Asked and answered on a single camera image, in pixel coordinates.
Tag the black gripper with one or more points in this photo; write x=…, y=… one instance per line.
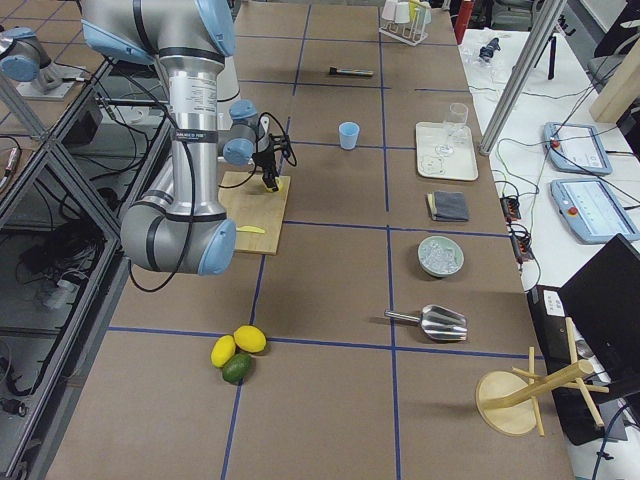
x=263, y=158

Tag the lemon half piece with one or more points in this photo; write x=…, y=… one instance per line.
x=280, y=187

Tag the steel muddler black tip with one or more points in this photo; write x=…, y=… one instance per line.
x=335, y=71

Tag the blue plastic cup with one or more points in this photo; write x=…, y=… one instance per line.
x=348, y=135

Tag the whole yellow lemon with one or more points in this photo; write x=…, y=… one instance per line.
x=250, y=339

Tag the wooden cup tree stand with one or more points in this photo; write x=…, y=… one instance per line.
x=508, y=400

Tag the bamboo cutting board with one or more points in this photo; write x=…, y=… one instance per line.
x=252, y=204

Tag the yellow plastic knife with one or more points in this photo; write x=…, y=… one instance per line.
x=251, y=229

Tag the grey folded cloth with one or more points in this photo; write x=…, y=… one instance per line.
x=447, y=206

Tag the cream bear serving tray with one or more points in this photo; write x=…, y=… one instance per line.
x=445, y=158

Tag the green bowl of ice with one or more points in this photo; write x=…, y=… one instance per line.
x=440, y=256

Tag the green lime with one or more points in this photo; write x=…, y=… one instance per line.
x=237, y=368

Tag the clear wine glass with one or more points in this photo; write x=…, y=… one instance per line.
x=454, y=120

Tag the metal ice scoop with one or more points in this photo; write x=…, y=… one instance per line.
x=437, y=322

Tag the upper teach pendant tablet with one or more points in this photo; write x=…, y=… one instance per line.
x=576, y=148

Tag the teach pendant tablet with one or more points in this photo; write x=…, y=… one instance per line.
x=592, y=211
x=576, y=148

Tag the lower teach pendant tablet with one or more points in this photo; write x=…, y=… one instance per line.
x=592, y=211

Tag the black laptop computer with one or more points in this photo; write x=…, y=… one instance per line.
x=602, y=299

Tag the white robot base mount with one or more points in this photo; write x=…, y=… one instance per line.
x=228, y=89

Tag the aluminium frame post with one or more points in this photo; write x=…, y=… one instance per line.
x=542, y=28

